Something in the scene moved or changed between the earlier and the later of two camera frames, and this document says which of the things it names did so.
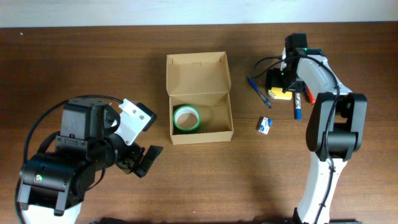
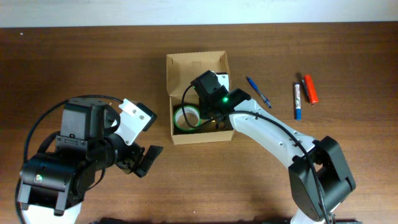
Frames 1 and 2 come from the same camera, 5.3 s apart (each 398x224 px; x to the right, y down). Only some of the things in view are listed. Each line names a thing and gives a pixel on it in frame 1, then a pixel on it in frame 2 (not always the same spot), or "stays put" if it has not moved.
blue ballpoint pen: x=265 y=100 stays put
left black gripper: x=134 y=160 stays put
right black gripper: x=277 y=78 → x=218 y=123
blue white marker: x=298 y=106 stays put
